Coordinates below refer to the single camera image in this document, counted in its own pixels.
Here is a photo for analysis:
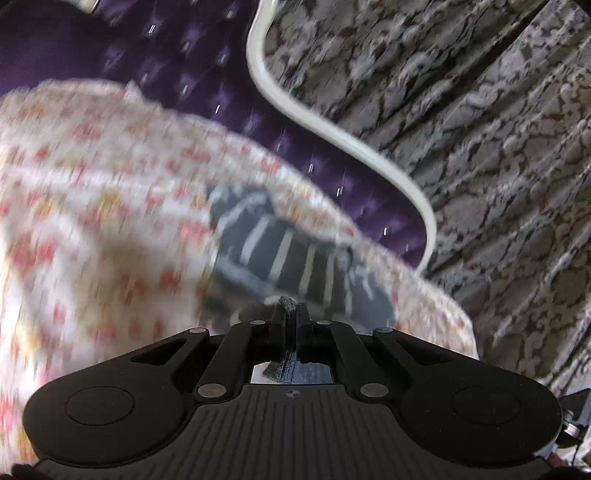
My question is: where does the grey white striped cardigan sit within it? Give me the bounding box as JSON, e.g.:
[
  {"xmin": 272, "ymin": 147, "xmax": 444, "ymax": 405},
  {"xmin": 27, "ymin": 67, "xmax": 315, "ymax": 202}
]
[{"xmin": 204, "ymin": 185, "xmax": 396, "ymax": 334}]

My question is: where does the purple tufted sofa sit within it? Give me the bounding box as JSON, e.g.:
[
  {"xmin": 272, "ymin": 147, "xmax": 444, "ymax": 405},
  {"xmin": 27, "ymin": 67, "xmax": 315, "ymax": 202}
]
[{"xmin": 1, "ymin": 1, "xmax": 437, "ymax": 270}]

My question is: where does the floral bed sheet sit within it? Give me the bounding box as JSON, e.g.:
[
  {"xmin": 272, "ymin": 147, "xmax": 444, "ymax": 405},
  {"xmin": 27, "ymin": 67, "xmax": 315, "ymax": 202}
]
[{"xmin": 1, "ymin": 81, "xmax": 477, "ymax": 469}]

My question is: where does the grey damask curtain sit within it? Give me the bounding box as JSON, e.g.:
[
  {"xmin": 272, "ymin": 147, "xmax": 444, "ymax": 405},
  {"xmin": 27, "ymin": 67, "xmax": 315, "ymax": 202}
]
[{"xmin": 266, "ymin": 1, "xmax": 590, "ymax": 394}]

